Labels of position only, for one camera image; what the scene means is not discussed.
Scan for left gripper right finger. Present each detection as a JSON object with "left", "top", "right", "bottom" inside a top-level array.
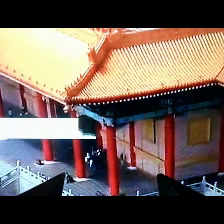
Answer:
[{"left": 156, "top": 173, "right": 205, "bottom": 197}]

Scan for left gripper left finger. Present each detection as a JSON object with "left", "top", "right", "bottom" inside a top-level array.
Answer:
[{"left": 18, "top": 171, "right": 67, "bottom": 197}]

